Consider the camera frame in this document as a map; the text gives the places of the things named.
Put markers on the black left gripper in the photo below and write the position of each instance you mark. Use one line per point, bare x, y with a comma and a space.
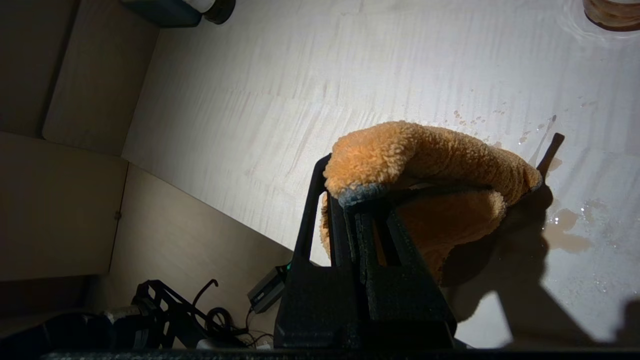
160, 320

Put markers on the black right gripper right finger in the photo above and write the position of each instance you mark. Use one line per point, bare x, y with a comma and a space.
405, 310

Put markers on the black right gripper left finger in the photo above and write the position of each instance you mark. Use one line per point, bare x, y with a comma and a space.
320, 300

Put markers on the orange microfiber cloth grey edge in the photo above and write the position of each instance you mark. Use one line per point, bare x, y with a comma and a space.
425, 155

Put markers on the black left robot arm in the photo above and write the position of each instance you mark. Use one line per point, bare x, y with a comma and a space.
65, 332

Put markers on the small black power box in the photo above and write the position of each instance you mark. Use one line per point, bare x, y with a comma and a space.
267, 290

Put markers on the grey-blue tissue box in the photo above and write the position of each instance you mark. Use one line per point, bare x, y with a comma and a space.
160, 12

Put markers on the dark drink plastic bottle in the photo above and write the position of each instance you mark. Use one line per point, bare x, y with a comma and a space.
217, 10

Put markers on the orange tea plastic bottle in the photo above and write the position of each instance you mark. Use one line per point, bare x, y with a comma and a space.
615, 12

